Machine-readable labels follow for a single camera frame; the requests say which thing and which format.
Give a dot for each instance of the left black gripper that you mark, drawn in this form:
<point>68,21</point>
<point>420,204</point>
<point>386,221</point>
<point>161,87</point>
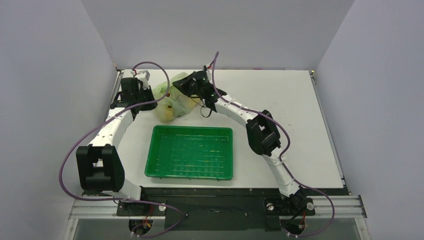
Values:
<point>148,91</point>

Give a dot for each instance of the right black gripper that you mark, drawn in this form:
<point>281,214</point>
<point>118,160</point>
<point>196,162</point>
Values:
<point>183,86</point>

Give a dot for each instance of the translucent pale green plastic bag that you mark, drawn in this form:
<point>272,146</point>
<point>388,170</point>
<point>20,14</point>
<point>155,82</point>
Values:
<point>181,103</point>

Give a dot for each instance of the fake avocado half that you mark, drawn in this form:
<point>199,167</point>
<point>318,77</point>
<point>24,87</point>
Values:
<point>170,107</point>

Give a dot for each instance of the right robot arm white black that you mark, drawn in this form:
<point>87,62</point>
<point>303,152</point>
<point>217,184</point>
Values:
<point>263,136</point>

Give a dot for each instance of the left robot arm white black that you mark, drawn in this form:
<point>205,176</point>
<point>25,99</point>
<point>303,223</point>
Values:
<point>99,166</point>

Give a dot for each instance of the green plastic tray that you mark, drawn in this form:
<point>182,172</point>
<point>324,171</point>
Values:
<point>190,152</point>

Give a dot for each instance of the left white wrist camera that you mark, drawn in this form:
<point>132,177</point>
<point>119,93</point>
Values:
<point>140,74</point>

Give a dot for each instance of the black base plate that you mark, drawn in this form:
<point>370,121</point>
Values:
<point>222,209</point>

